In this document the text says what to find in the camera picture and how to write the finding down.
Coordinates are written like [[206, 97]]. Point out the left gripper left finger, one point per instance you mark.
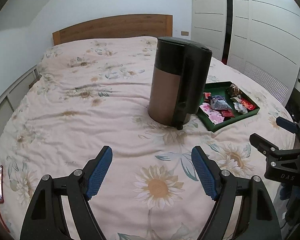
[[57, 201]]

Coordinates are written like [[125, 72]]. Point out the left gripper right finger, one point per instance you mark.
[[245, 200]]

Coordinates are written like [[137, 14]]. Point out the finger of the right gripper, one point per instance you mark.
[[287, 125], [268, 149]]

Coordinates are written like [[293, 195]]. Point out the red white konjac snack bag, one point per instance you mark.
[[242, 105]]

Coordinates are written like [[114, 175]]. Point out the red rectangular snack packet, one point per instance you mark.
[[227, 113]]

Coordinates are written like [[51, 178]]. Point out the pink cartoon snack packet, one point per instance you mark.
[[213, 115]]

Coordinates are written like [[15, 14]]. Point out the gold brown snack bag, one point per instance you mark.
[[233, 91]]

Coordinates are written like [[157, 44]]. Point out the blue white snack packet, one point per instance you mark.
[[219, 103]]

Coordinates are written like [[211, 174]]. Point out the small red candy wrapper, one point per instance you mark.
[[207, 97]]

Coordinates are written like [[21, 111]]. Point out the green tray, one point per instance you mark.
[[219, 88]]

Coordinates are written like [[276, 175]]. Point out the white wardrobe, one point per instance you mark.
[[259, 38]]

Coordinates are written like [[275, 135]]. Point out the brown black electric kettle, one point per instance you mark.
[[180, 72]]

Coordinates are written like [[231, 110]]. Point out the floral pink bed quilt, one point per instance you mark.
[[94, 93]]

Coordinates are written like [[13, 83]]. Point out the wooden headboard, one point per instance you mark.
[[120, 26]]

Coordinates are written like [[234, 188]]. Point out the wall switch plate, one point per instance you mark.
[[184, 33]]

